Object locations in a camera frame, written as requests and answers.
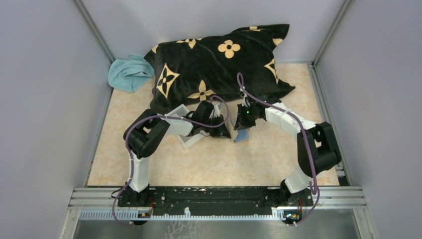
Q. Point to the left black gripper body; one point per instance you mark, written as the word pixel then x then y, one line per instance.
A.
pixel 215 132

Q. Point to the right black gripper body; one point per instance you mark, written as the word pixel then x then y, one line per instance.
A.
pixel 246 117

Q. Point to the beige card holder wallet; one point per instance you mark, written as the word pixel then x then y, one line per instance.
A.
pixel 241 133

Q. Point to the white plastic card box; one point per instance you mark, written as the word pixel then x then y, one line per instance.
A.
pixel 181 128

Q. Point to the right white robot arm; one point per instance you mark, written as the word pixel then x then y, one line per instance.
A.
pixel 317 147

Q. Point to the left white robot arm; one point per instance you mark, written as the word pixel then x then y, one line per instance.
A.
pixel 145 134

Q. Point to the black floral pillow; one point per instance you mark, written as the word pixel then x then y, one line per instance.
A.
pixel 191 70

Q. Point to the light blue cloth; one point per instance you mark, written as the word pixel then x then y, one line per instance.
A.
pixel 131 74

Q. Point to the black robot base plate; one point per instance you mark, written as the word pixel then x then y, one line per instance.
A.
pixel 214 201

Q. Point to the aluminium frame rail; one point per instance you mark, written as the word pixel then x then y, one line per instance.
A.
pixel 100 204

